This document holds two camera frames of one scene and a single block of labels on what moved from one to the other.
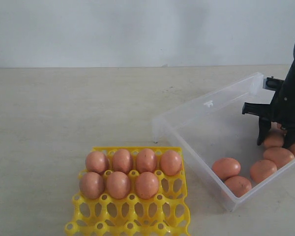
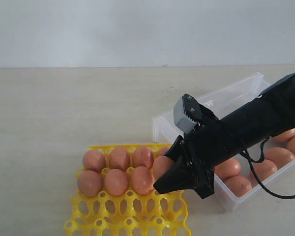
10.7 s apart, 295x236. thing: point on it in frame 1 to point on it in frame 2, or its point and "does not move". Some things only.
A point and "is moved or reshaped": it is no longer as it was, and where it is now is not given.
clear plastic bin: [211, 136] does not move
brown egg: [280, 156] does not move
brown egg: [147, 185] is moved or reshaped
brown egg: [261, 169] does not move
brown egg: [226, 167] does not move
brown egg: [275, 137] to [161, 164]
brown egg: [122, 161] is moved or reshaped
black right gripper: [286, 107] to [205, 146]
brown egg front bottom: [239, 185] does not move
